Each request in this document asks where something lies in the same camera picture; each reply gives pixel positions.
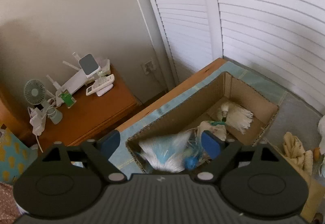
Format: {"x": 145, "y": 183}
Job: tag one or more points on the small white smart display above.
{"x": 89, "y": 65}

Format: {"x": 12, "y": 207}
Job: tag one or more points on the cream tassel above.
{"x": 235, "y": 116}

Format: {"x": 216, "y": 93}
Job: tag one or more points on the white wifi router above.
{"x": 72, "y": 85}

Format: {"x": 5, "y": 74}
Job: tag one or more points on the yellow blue paper bag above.
{"x": 14, "y": 156}

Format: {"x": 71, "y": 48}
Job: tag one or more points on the green grey plaid blanket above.
{"x": 276, "y": 111}

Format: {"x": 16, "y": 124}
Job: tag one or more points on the cream fluffy scrunchie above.
{"x": 316, "y": 154}

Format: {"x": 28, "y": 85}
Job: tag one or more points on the green spray bottle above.
{"x": 67, "y": 98}

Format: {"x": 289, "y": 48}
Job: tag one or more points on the white louvered closet doors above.
{"x": 281, "y": 39}

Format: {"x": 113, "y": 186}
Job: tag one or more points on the white remote control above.
{"x": 101, "y": 86}

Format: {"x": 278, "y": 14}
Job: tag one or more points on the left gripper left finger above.
{"x": 98, "y": 153}

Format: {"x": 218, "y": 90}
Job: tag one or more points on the green desk fan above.
{"x": 36, "y": 94}

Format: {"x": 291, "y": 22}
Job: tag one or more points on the brown dotted fabric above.
{"x": 8, "y": 209}

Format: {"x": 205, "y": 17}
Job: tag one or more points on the beige knotted cloth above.
{"x": 294, "y": 150}

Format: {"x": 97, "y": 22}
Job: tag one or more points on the white cloth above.
{"x": 321, "y": 130}

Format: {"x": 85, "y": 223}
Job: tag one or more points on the blue white tassel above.
{"x": 173, "y": 153}

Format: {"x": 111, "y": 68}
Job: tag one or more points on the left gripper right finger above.
{"x": 221, "y": 153}

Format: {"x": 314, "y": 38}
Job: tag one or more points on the white wall outlet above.
{"x": 148, "y": 67}

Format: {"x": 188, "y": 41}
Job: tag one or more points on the white power strip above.
{"x": 37, "y": 120}

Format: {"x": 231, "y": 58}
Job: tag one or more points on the wooden nightstand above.
{"x": 91, "y": 117}

